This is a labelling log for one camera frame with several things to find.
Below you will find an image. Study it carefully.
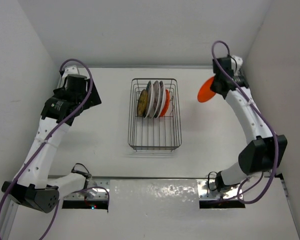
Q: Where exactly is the orange plate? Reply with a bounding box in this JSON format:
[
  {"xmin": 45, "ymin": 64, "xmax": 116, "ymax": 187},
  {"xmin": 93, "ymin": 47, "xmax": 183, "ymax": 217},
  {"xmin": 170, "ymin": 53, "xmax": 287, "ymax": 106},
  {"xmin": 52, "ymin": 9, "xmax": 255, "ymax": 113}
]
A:
[
  {"xmin": 160, "ymin": 89, "xmax": 170, "ymax": 117},
  {"xmin": 197, "ymin": 76, "xmax": 216, "ymax": 103}
]

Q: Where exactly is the yellow patterned plate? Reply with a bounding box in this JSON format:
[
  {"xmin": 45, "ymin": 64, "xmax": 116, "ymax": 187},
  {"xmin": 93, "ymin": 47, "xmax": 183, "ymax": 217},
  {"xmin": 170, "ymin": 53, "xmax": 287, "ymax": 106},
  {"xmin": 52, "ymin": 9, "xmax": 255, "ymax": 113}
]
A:
[{"xmin": 136, "ymin": 89, "xmax": 148, "ymax": 117}]

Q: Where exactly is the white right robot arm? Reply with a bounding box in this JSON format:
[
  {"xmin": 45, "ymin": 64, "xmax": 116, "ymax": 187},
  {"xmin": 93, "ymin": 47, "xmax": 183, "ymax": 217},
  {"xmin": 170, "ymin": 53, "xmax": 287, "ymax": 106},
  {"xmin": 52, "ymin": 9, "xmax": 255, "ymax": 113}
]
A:
[{"xmin": 210, "ymin": 55, "xmax": 288, "ymax": 192}]

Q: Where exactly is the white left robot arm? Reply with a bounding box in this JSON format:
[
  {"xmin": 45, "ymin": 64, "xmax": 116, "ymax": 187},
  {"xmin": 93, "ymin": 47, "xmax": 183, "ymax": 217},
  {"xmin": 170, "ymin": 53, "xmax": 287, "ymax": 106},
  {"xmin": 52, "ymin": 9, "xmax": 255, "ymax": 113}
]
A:
[{"xmin": 1, "ymin": 65, "xmax": 101, "ymax": 213}]

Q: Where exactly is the orange plate in rack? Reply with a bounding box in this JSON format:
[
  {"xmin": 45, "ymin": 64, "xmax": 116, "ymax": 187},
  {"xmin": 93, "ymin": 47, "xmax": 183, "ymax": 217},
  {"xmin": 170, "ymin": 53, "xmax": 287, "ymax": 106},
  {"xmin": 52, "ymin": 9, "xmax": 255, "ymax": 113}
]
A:
[{"xmin": 160, "ymin": 89, "xmax": 170, "ymax": 117}]

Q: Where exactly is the teal rimmed plate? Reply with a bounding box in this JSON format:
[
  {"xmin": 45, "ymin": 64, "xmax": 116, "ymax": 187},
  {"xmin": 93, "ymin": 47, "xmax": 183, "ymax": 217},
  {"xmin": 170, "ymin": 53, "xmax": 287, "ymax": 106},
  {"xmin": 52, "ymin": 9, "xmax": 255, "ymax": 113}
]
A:
[{"xmin": 142, "ymin": 80, "xmax": 154, "ymax": 118}]

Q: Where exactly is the dark rimmed white plate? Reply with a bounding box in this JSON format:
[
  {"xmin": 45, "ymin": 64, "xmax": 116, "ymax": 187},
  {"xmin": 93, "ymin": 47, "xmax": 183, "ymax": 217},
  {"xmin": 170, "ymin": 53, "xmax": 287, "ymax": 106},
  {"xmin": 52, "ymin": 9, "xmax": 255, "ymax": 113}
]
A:
[{"xmin": 154, "ymin": 80, "xmax": 166, "ymax": 119}]

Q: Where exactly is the white floral plate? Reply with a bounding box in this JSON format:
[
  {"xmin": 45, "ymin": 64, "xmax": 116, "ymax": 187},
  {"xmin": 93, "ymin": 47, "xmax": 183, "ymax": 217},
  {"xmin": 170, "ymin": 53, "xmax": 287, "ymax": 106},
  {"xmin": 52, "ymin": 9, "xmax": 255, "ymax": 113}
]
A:
[{"xmin": 148, "ymin": 80, "xmax": 160, "ymax": 118}]

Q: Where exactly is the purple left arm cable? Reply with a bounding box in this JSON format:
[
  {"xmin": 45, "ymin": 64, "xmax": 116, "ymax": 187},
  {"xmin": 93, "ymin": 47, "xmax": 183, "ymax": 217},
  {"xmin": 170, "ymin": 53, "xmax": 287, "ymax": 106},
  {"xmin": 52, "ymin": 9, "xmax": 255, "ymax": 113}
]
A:
[{"xmin": 0, "ymin": 58, "xmax": 94, "ymax": 240}]

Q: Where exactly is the wire dish rack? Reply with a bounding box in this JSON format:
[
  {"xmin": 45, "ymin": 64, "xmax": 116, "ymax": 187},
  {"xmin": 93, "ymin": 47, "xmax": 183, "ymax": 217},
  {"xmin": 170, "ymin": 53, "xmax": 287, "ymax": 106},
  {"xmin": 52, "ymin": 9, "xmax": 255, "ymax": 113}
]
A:
[{"xmin": 127, "ymin": 78, "xmax": 182, "ymax": 152}]

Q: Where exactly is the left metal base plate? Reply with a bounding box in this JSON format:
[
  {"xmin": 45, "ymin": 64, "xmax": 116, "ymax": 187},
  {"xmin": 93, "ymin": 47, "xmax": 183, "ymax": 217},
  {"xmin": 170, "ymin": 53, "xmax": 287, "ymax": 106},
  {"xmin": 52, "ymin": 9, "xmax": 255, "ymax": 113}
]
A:
[{"xmin": 64, "ymin": 178, "xmax": 111, "ymax": 201}]

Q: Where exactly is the metal base plate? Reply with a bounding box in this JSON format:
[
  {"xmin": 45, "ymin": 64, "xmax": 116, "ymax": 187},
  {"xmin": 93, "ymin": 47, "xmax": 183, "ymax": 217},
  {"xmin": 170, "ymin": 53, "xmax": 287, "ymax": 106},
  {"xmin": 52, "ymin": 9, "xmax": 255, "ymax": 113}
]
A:
[
  {"xmin": 197, "ymin": 178, "xmax": 244, "ymax": 201},
  {"xmin": 64, "ymin": 178, "xmax": 111, "ymax": 201}
]

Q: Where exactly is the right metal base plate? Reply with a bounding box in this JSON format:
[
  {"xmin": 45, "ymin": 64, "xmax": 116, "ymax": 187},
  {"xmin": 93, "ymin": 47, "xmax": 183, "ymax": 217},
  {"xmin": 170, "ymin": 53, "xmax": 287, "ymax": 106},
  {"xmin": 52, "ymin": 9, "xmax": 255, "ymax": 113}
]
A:
[{"xmin": 197, "ymin": 178, "xmax": 244, "ymax": 201}]

